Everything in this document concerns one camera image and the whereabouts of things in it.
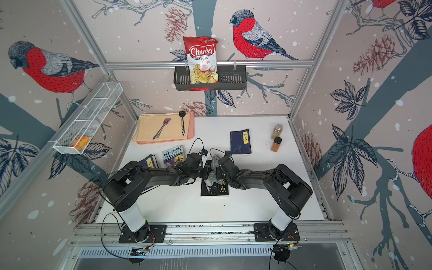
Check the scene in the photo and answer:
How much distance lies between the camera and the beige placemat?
1.12 meters

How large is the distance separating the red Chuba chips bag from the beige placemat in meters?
0.40

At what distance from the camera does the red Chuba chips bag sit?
0.83 metres
